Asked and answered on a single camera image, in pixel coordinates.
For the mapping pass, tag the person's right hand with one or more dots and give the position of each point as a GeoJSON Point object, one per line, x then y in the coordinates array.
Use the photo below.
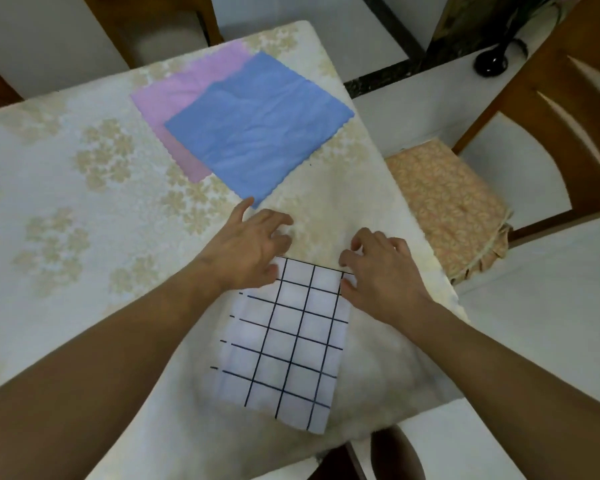
{"type": "Point", "coordinates": [387, 284]}

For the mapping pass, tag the orange floral seat cushion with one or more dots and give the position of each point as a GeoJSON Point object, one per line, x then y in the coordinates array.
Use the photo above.
{"type": "Point", "coordinates": [450, 199]}

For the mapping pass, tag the person's right forearm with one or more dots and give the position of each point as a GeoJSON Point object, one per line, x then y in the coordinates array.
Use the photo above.
{"type": "Point", "coordinates": [510, 399]}

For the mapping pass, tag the cream floral tablecloth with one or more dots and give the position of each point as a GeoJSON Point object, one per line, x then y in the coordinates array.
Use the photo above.
{"type": "Point", "coordinates": [80, 194]}

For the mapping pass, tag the wooden chair with beige seat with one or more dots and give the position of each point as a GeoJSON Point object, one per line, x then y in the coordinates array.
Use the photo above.
{"type": "Point", "coordinates": [150, 24]}

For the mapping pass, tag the person's right thumb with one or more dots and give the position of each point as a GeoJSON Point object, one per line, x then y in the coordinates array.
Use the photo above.
{"type": "Point", "coordinates": [348, 290]}

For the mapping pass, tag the pink cloth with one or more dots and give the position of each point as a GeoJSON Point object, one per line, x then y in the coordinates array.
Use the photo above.
{"type": "Point", "coordinates": [180, 94]}

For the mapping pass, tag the person's left thumb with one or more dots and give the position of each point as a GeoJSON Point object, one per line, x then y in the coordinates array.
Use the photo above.
{"type": "Point", "coordinates": [268, 274]}

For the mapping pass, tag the person's right middle finger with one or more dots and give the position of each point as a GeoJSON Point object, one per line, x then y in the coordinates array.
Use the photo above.
{"type": "Point", "coordinates": [361, 237]}

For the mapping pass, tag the person's left hand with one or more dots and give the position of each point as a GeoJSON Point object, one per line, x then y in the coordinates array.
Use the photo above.
{"type": "Point", "coordinates": [235, 257]}

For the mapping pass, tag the white black-grid cloth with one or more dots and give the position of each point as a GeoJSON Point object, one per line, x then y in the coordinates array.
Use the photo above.
{"type": "Point", "coordinates": [285, 354]}

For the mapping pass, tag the person's left little finger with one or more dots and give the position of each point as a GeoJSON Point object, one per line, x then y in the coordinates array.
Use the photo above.
{"type": "Point", "coordinates": [243, 208]}

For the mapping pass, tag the wooden chair with curved slats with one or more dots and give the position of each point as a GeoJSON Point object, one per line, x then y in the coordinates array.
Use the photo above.
{"type": "Point", "coordinates": [540, 59]}

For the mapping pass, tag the person's left forearm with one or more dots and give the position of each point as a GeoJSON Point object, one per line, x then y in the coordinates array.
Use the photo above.
{"type": "Point", "coordinates": [80, 384]}

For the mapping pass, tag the blue cloth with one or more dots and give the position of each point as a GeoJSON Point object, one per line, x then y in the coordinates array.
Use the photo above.
{"type": "Point", "coordinates": [260, 124]}

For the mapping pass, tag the person's right little finger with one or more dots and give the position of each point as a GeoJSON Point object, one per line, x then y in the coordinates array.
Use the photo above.
{"type": "Point", "coordinates": [402, 245]}

